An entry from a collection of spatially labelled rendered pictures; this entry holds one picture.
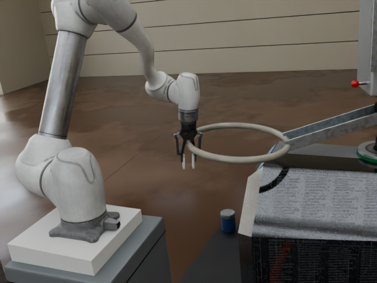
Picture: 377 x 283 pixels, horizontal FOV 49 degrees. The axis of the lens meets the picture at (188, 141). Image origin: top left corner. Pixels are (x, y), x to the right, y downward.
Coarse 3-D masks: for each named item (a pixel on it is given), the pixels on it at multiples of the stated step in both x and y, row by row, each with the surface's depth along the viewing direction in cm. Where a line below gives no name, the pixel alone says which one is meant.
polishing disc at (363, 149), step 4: (360, 144) 191; (364, 144) 191; (368, 144) 190; (372, 144) 190; (360, 148) 187; (364, 148) 186; (368, 148) 186; (372, 148) 185; (360, 152) 184; (364, 152) 182; (368, 152) 182; (372, 152) 181; (376, 152) 181; (364, 156) 181; (368, 156) 179; (372, 156) 178; (376, 156) 177
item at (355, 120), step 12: (360, 108) 184; (372, 108) 183; (324, 120) 188; (336, 120) 187; (348, 120) 186; (360, 120) 175; (372, 120) 174; (288, 132) 192; (300, 132) 191; (312, 132) 180; (324, 132) 178; (336, 132) 178; (348, 132) 177; (300, 144) 182
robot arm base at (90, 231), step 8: (104, 216) 138; (112, 216) 143; (64, 224) 134; (72, 224) 133; (80, 224) 132; (88, 224) 133; (96, 224) 135; (104, 224) 136; (112, 224) 136; (120, 224) 138; (56, 232) 135; (64, 232) 134; (72, 232) 133; (80, 232) 133; (88, 232) 133; (96, 232) 133; (88, 240) 131; (96, 240) 131
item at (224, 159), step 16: (208, 128) 207; (224, 128) 212; (240, 128) 212; (256, 128) 208; (272, 128) 203; (192, 144) 183; (288, 144) 182; (224, 160) 169; (240, 160) 168; (256, 160) 169; (272, 160) 172
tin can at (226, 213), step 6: (228, 210) 282; (222, 216) 277; (228, 216) 275; (234, 216) 278; (222, 222) 279; (228, 222) 277; (234, 222) 279; (222, 228) 282; (228, 228) 278; (234, 228) 280
